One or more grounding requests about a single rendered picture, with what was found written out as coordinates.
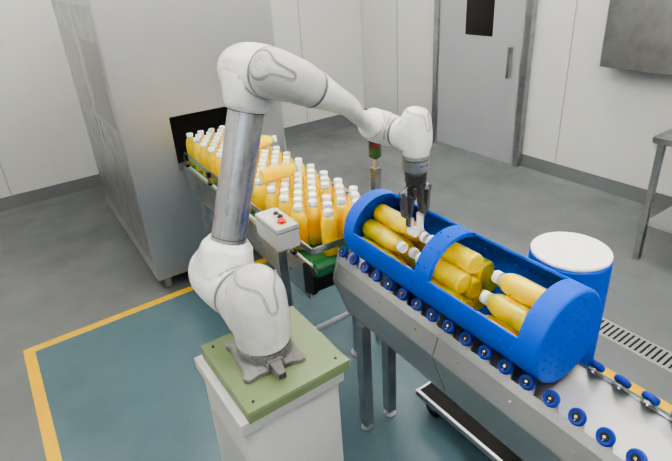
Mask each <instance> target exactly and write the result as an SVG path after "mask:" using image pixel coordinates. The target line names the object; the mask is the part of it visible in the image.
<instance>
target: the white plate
mask: <svg viewBox="0 0 672 461"><path fill-rule="evenodd" d="M531 251H532V253H533V254H534V256H535V257H536V258H537V259H539V260H540V261H542V262H543V263H545V264H547V265H549V266H551V267H554V268H557V269H561V270H565V271H570V272H583V273H585V272H595V271H599V270H602V269H605V268H607V267H608V266H610V265H611V263H612V262H613V258H614V257H613V253H612V251H611V250H610V248H609V247H608V246H606V245H605V244H604V243H602V242H601V241H599V240H597V239H595V238H592V237H589V236H586V235H582V234H578V233H572V232H550V233H545V234H542V235H540V236H538V237H536V238H535V239H534V240H533V241H532V243H531Z"/></svg>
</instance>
